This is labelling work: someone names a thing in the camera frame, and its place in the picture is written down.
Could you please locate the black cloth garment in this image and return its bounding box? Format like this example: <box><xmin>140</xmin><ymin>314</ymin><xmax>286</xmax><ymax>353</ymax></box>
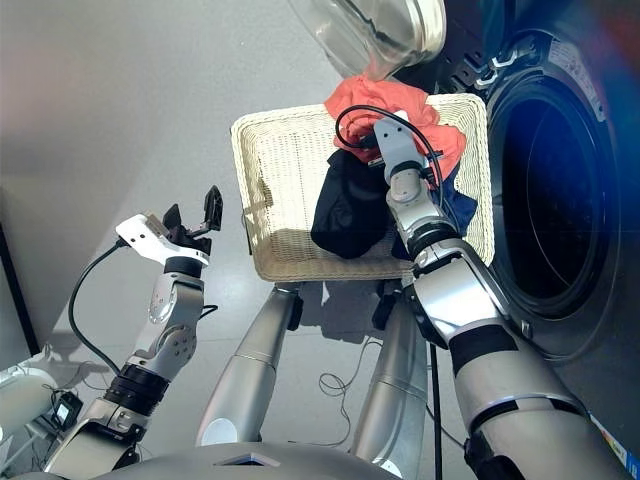
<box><xmin>309</xmin><ymin>148</ymin><xmax>397</xmax><ymax>260</ymax></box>

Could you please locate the orange cloth garment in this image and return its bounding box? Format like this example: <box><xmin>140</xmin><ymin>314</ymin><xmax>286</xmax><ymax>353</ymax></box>
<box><xmin>323</xmin><ymin>74</ymin><xmax>468</xmax><ymax>174</ymax></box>

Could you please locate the navy blue cloth garment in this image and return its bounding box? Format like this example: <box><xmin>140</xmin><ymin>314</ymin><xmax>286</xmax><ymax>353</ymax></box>
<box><xmin>389</xmin><ymin>164</ymin><xmax>480</xmax><ymax>262</ymax></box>

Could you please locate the pale woven laundry basket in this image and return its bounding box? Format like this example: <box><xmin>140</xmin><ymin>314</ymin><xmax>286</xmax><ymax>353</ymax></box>
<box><xmin>229</xmin><ymin>91</ymin><xmax>497</xmax><ymax>284</ymax></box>

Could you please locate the round washing machine door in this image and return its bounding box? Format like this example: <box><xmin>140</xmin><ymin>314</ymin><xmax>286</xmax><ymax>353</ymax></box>
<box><xmin>286</xmin><ymin>0</ymin><xmax>449</xmax><ymax>82</ymax></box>

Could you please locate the grey washing machine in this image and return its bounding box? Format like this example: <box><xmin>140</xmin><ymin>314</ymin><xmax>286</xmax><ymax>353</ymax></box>
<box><xmin>433</xmin><ymin>0</ymin><xmax>640</xmax><ymax>469</ymax></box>

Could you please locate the silver robot leg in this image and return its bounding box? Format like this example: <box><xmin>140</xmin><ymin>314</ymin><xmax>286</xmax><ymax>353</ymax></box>
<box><xmin>195</xmin><ymin>285</ymin><xmax>305</xmax><ymax>448</ymax></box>
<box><xmin>348</xmin><ymin>293</ymin><xmax>432</xmax><ymax>472</ymax></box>

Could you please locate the small black box device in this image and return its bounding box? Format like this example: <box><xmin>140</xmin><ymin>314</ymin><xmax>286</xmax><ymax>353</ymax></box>
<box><xmin>48</xmin><ymin>391</ymin><xmax>85</xmax><ymax>430</ymax></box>

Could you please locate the grey robot torso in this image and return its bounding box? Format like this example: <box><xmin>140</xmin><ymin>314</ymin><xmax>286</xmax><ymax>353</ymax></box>
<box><xmin>93</xmin><ymin>441</ymin><xmax>402</xmax><ymax>480</ymax></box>

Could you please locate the white cylindrical device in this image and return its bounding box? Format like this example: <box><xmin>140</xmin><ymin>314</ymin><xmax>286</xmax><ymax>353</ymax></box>
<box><xmin>0</xmin><ymin>363</ymin><xmax>57</xmax><ymax>442</ymax></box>

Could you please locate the metal door hinge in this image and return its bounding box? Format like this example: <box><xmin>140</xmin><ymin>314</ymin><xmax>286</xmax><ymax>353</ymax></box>
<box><xmin>473</xmin><ymin>51</ymin><xmax>527</xmax><ymax>90</ymax></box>

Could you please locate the blue energy label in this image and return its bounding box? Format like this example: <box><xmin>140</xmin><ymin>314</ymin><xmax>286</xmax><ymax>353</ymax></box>
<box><xmin>588</xmin><ymin>413</ymin><xmax>630</xmax><ymax>472</ymax></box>

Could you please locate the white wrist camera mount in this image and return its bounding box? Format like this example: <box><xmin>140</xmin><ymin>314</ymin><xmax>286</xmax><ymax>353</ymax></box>
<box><xmin>114</xmin><ymin>211</ymin><xmax>212</xmax><ymax>267</ymax></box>
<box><xmin>371</xmin><ymin>110</ymin><xmax>432</xmax><ymax>177</ymax></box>

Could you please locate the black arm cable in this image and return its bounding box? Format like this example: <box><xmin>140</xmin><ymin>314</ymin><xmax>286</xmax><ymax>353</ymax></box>
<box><xmin>333</xmin><ymin>104</ymin><xmax>447</xmax><ymax>480</ymax></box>
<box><xmin>67</xmin><ymin>238</ymin><xmax>220</xmax><ymax>377</ymax></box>

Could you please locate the thin grey floor wire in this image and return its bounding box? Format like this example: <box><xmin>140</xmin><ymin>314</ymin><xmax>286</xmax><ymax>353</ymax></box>
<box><xmin>318</xmin><ymin>338</ymin><xmax>375</xmax><ymax>450</ymax></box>

